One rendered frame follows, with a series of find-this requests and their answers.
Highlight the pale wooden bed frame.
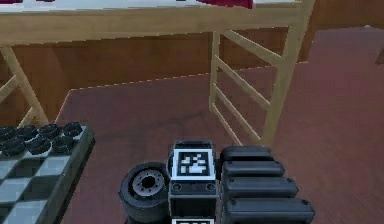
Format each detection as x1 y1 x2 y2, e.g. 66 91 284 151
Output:
0 0 316 146

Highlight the grey checkered game board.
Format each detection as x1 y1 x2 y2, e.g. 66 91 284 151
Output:
0 124 97 224

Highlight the red blanket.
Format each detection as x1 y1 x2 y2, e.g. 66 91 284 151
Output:
195 0 254 10

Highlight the white mattress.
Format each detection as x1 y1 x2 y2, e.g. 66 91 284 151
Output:
0 0 303 14

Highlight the black round game piece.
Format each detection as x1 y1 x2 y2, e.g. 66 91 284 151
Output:
15 124 40 141
38 123 63 140
51 135 76 154
0 136 27 157
26 136 52 155
62 121 84 138
0 125 17 142

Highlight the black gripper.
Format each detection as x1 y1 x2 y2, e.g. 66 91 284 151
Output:
118 161 172 224

